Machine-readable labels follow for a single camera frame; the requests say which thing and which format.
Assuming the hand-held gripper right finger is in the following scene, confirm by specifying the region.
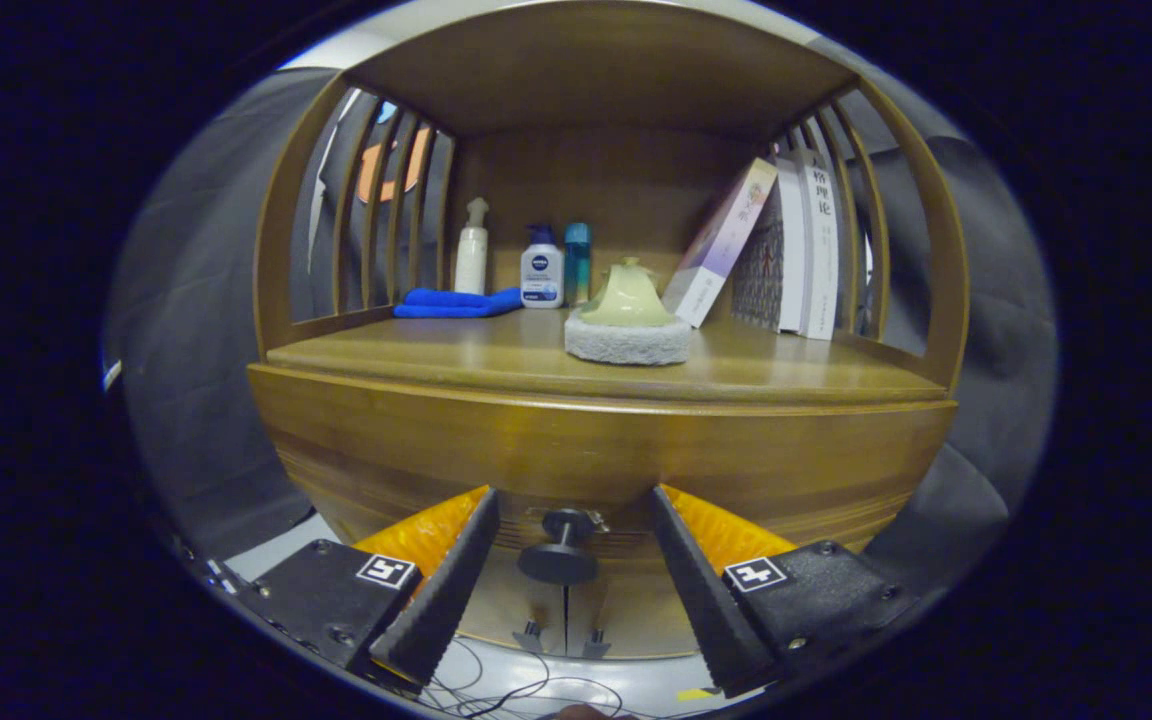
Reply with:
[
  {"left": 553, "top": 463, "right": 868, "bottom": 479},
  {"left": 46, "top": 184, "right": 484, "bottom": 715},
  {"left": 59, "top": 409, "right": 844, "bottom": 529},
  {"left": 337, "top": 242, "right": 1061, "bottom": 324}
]
[{"left": 648, "top": 484, "right": 922, "bottom": 699}]

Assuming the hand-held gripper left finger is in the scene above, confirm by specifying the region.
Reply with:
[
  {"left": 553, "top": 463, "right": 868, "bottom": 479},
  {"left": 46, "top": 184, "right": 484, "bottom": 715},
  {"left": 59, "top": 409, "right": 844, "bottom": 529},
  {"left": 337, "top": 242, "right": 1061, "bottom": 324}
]
[{"left": 236, "top": 486, "right": 502, "bottom": 691}]

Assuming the wooden cabinet door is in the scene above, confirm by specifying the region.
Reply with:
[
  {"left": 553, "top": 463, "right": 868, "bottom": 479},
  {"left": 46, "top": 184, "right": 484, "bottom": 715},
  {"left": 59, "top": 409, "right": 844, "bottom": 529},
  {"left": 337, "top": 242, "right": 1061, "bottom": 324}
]
[
  {"left": 456, "top": 575, "right": 567, "bottom": 656},
  {"left": 566, "top": 575, "right": 705, "bottom": 661}
]

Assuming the wooden countertop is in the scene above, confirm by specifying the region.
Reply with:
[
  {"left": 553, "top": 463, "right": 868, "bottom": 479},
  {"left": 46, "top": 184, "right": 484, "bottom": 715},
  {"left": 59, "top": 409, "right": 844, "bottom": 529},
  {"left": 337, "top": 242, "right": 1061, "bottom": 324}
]
[{"left": 266, "top": 305, "right": 949, "bottom": 406}]

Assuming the wooden cabinet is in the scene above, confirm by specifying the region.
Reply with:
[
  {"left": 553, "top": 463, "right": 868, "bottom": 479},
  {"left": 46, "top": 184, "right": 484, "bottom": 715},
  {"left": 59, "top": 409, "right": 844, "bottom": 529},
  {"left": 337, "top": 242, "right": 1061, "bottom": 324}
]
[{"left": 248, "top": 0, "right": 972, "bottom": 661}]

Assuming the blue folded cloth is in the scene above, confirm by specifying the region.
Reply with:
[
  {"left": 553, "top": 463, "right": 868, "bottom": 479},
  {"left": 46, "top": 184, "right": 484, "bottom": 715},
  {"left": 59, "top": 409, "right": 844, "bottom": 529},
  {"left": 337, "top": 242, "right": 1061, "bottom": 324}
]
[{"left": 393, "top": 287, "right": 525, "bottom": 320}]

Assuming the dark patterned book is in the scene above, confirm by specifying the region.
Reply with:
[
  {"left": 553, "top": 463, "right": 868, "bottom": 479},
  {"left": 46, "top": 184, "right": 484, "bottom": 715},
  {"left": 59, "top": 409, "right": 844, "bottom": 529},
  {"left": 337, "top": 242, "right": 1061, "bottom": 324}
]
[{"left": 731, "top": 195, "right": 785, "bottom": 331}]

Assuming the white bottle with blue cap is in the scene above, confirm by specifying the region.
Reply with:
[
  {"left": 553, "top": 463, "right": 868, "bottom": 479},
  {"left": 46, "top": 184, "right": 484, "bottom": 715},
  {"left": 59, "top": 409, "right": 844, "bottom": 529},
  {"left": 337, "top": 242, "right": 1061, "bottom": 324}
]
[{"left": 520, "top": 225, "right": 565, "bottom": 310}]

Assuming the white pump bottle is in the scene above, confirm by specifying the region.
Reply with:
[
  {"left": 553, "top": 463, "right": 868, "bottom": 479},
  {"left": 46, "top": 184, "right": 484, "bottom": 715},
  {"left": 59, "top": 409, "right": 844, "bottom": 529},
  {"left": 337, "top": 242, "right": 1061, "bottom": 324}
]
[{"left": 454, "top": 197, "right": 490, "bottom": 296}]

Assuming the purple book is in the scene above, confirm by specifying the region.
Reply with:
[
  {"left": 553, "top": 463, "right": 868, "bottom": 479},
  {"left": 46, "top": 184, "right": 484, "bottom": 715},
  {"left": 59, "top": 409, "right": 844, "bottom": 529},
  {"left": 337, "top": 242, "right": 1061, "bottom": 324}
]
[{"left": 660, "top": 157, "right": 779, "bottom": 329}]

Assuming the translucent blue bottle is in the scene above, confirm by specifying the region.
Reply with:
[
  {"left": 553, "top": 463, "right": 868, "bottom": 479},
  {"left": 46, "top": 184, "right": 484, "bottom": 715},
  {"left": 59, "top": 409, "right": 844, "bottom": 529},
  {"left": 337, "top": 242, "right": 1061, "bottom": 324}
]
[{"left": 564, "top": 222, "right": 593, "bottom": 307}]

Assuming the white book with printed spine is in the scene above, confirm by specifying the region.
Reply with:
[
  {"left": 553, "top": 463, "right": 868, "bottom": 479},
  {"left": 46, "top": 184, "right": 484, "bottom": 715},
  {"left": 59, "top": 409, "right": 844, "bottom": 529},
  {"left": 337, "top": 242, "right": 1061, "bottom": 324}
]
[{"left": 798, "top": 148, "right": 842, "bottom": 342}]

